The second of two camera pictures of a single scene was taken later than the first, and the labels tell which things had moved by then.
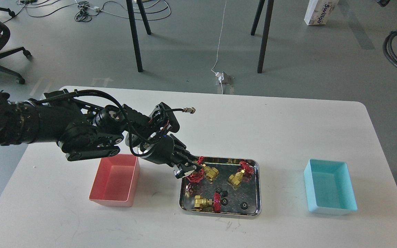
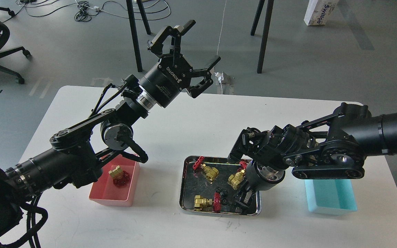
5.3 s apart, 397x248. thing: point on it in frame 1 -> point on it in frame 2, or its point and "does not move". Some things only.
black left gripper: x=169 y=151 -> x=163 y=82
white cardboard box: x=318 y=11 does not move
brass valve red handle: x=235 y=180 does not move
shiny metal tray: x=225 y=186 does not move
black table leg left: x=138 y=57 does not move
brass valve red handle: x=196 y=177 -> x=120 y=178
